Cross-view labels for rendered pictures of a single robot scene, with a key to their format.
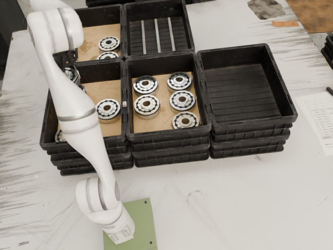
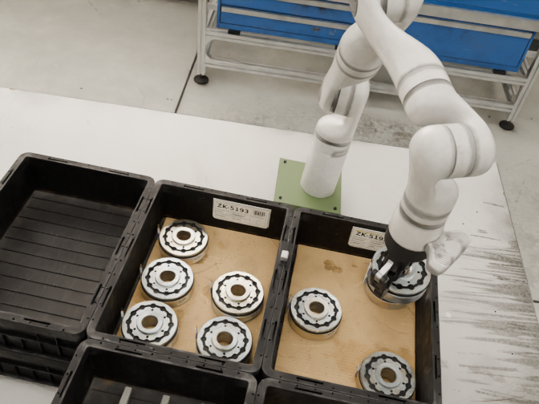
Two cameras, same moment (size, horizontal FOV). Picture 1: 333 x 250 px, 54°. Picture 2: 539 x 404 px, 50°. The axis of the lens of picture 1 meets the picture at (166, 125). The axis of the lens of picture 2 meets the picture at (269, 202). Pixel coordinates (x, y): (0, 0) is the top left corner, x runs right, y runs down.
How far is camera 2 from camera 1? 1.53 m
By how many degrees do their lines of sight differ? 82
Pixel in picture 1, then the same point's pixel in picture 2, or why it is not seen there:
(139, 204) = (289, 199)
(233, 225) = (176, 172)
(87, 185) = not seen: hidden behind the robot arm
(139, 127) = (261, 271)
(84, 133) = not seen: hidden behind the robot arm
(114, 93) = (296, 361)
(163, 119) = (214, 272)
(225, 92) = (71, 284)
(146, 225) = (285, 176)
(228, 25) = not seen: outside the picture
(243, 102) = (58, 254)
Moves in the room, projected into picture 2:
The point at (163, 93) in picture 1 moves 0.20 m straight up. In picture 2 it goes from (192, 323) to (193, 257)
